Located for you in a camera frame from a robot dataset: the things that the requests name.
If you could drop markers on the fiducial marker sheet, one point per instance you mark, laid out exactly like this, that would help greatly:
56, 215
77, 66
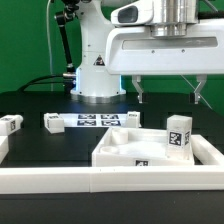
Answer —
93, 120

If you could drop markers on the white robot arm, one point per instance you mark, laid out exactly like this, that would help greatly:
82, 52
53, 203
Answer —
171, 18

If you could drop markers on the white square table top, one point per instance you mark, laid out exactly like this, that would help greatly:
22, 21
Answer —
138, 147

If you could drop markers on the white left fence wall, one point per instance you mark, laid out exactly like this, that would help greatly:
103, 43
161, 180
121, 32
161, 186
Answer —
4, 148

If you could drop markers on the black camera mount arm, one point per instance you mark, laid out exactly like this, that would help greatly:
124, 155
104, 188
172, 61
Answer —
62, 18

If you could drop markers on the white right fence wall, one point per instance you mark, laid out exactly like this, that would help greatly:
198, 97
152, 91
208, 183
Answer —
205, 152

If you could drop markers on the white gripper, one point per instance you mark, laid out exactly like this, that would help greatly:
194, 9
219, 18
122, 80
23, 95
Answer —
133, 51

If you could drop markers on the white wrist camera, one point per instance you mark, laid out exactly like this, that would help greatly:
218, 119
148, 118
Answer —
136, 13

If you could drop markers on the white front fence wall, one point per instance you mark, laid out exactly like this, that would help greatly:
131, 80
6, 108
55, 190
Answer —
109, 179

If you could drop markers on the white fence wall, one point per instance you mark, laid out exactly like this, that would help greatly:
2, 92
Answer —
109, 179
4, 148
205, 152

